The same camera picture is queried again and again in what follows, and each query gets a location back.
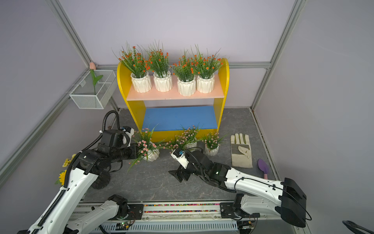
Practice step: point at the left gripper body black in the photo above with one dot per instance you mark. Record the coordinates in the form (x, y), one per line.
(128, 152)

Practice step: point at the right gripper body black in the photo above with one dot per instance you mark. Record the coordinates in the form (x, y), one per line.
(184, 173)

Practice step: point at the pink plant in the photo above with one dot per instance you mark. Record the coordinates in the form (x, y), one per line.
(212, 143)
(189, 137)
(146, 148)
(179, 141)

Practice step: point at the orange plant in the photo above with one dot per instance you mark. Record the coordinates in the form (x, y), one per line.
(205, 67)
(159, 64)
(184, 71)
(133, 59)

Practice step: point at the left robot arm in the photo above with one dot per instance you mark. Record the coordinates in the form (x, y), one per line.
(88, 167)

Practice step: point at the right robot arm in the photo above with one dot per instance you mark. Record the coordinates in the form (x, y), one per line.
(257, 195)

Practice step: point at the yellow rack pink blue shelves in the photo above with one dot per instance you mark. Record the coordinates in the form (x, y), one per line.
(168, 121)

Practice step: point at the beige gardening glove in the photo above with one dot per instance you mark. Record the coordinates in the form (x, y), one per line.
(241, 151)

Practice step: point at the yellow sunflower bouquet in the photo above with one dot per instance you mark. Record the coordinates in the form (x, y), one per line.
(61, 177)

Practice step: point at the white mesh hanging basket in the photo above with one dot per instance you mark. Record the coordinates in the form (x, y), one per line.
(83, 93)

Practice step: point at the purple garden trowel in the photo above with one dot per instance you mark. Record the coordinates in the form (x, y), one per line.
(264, 168)

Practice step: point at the pink artificial tulip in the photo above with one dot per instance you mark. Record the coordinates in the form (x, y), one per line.
(95, 79)

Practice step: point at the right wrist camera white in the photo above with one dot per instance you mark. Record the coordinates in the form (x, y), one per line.
(178, 154)

